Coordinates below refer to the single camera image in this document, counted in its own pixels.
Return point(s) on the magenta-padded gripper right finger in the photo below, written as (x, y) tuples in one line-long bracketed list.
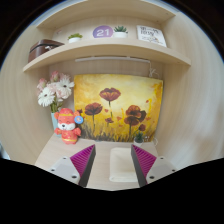
[(151, 170)]

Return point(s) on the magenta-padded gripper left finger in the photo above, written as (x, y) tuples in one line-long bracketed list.
[(74, 170)]

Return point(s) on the cream towel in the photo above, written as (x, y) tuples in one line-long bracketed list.
[(120, 165)]

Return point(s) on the small plant in white pot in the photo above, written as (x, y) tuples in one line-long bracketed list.
[(138, 139)]

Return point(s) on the red plush mouse toy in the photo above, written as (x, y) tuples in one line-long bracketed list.
[(68, 128)]

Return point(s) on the light blue vase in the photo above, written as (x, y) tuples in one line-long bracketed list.
[(54, 121)]

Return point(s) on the yellow poppy flower painting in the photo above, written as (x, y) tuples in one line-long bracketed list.
[(116, 106)]

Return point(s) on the pink and white flower bouquet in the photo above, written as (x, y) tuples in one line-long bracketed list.
[(55, 91)]

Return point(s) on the white light bar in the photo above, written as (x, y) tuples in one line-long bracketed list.
[(113, 59)]

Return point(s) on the wooden shelf with decorations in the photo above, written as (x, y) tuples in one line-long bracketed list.
[(106, 48)]

